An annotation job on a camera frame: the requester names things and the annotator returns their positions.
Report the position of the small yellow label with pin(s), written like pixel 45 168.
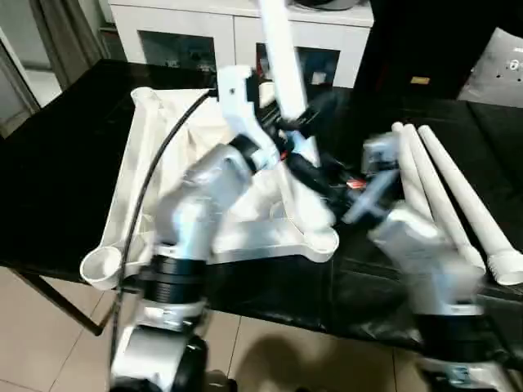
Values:
pixel 421 80

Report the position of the black work mat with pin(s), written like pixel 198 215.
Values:
pixel 61 163

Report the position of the black work table leg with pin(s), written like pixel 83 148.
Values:
pixel 65 304

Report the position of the white plastic table top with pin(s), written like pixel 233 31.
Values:
pixel 135 183

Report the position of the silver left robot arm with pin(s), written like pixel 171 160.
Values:
pixel 196 196

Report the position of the white glass-door cabinet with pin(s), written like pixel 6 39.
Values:
pixel 184 16

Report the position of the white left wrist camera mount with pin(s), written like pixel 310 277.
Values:
pixel 237 106

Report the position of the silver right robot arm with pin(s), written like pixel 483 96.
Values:
pixel 417 245

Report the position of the small white cup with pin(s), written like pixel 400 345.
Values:
pixel 318 77

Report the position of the white plastic table leg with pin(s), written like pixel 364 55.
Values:
pixel 282 61
pixel 412 171
pixel 436 183
pixel 458 183

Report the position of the grey printed cushion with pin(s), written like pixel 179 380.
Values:
pixel 498 73

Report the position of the black tall furniture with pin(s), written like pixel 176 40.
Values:
pixel 408 41

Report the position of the grey curtain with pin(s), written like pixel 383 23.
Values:
pixel 65 41

